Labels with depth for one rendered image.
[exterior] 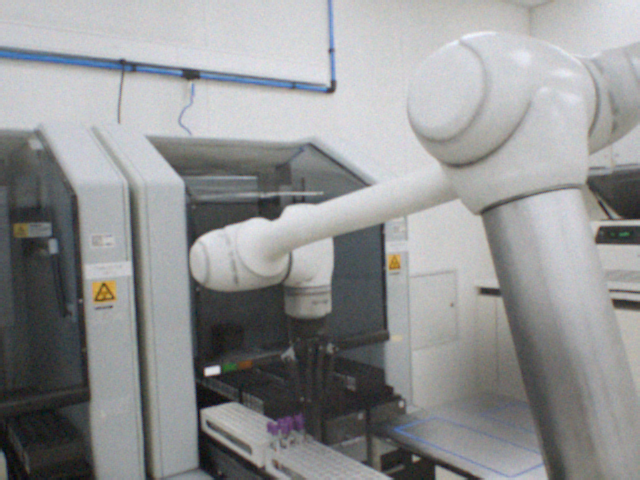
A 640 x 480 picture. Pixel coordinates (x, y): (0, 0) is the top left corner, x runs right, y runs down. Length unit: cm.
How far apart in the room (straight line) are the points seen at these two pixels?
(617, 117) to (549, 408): 34
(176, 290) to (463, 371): 266
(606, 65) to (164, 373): 111
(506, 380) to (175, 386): 266
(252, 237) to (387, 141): 240
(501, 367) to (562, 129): 326
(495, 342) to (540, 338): 321
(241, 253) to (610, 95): 57
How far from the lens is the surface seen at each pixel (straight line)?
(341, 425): 164
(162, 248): 141
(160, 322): 142
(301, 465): 121
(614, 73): 74
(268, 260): 96
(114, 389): 142
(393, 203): 89
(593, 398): 60
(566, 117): 62
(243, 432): 139
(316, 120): 303
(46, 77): 254
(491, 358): 385
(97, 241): 136
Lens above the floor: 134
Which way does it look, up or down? 3 degrees down
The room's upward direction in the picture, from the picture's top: 2 degrees counter-clockwise
